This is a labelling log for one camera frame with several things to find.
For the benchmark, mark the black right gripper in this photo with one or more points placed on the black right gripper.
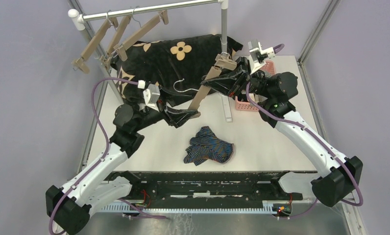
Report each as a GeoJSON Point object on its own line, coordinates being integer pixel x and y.
{"type": "Point", "coordinates": [239, 77]}

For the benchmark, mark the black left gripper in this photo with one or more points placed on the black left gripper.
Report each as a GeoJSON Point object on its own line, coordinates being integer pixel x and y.
{"type": "Point", "coordinates": [185, 114]}

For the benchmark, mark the beige hanger with navy underwear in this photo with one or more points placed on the beige hanger with navy underwear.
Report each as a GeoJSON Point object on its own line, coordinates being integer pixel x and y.
{"type": "Point", "coordinates": [223, 61]}

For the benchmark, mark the navy striped underwear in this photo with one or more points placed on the navy striped underwear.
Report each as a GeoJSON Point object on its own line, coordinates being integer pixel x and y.
{"type": "Point", "coordinates": [205, 145]}

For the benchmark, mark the beige hanger with striped underwear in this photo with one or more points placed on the beige hanger with striped underwear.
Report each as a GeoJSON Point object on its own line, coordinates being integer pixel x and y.
{"type": "Point", "coordinates": [121, 49]}

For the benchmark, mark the beige clip hanger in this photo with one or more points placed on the beige clip hanger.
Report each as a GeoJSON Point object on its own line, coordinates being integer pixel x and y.
{"type": "Point", "coordinates": [120, 29]}

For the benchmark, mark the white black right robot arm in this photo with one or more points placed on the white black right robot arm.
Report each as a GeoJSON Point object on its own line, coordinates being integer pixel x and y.
{"type": "Point", "coordinates": [338, 175]}

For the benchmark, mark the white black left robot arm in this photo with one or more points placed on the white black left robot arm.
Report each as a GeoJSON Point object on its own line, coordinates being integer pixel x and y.
{"type": "Point", "coordinates": [73, 204]}

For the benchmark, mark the empty beige hanger far left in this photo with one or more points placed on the empty beige hanger far left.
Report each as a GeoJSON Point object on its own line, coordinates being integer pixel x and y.
{"type": "Point", "coordinates": [80, 63]}

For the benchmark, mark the pink plastic basket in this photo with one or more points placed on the pink plastic basket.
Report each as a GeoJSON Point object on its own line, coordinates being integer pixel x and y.
{"type": "Point", "coordinates": [241, 102]}

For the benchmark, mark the black floral blanket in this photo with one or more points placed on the black floral blanket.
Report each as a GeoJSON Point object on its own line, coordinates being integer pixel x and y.
{"type": "Point", "coordinates": [177, 65]}

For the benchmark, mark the silver white clothes rack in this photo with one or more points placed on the silver white clothes rack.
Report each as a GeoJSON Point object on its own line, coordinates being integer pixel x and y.
{"type": "Point", "coordinates": [81, 20]}

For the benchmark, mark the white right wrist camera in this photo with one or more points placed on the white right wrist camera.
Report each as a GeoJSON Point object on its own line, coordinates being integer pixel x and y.
{"type": "Point", "coordinates": [258, 56]}

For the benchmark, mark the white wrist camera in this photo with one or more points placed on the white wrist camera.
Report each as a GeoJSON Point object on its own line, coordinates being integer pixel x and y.
{"type": "Point", "coordinates": [258, 56]}
{"type": "Point", "coordinates": [151, 94]}

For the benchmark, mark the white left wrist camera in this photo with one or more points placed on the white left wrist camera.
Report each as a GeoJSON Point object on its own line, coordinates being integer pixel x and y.
{"type": "Point", "coordinates": [151, 94]}

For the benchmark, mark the light blue cable duct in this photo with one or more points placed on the light blue cable duct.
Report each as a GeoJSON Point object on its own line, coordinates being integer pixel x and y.
{"type": "Point", "coordinates": [121, 207]}

